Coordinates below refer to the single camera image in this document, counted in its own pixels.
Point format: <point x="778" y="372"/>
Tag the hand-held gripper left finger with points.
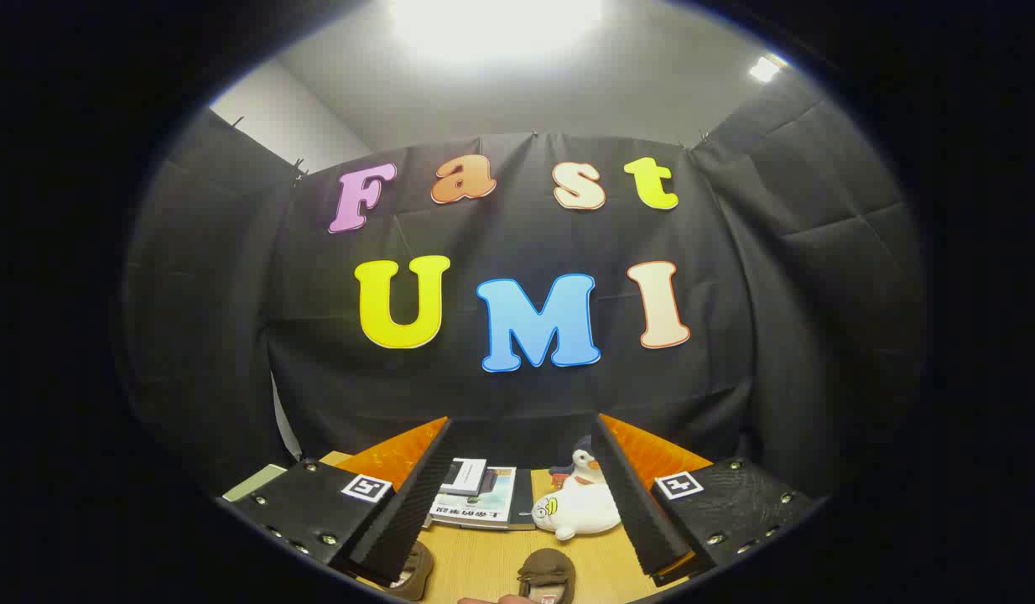
<point x="408" y="512"/>

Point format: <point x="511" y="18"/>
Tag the book with sky cover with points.
<point x="484" y="507"/>

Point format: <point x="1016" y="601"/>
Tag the brown fuzzy shoe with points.
<point x="417" y="575"/>
<point x="547" y="570"/>

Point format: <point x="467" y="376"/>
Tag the white duck plush toy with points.
<point x="589" y="507"/>

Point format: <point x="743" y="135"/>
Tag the black backdrop cloth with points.
<point x="517" y="235"/>

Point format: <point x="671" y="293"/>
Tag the white book with photo cover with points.
<point x="465" y="476"/>

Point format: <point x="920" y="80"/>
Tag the ceiling light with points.
<point x="496" y="25"/>
<point x="765" y="69"/>

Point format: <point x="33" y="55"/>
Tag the green fabric storage box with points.
<point x="253" y="484"/>

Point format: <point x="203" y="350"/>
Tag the grey penguin plush toy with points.
<point x="583" y="461"/>

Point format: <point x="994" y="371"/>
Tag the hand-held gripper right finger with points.
<point x="643" y="520"/>

